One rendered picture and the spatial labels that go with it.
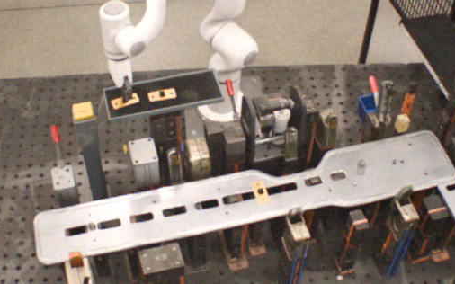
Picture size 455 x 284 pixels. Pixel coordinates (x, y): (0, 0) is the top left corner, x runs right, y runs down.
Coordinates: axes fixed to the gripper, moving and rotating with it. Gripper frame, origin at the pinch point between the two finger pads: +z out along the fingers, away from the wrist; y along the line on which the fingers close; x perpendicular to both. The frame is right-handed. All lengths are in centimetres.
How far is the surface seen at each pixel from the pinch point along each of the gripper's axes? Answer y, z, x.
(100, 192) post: 0.5, 47.3, -13.5
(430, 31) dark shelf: -2, 19, 126
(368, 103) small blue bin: 1, 48, 99
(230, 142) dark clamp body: 22.2, 14.5, 26.7
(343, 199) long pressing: 51, 22, 52
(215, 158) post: 18.0, 26.0, 23.5
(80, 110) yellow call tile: -2.1, 6.3, -14.2
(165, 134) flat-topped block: 5.2, 21.5, 11.0
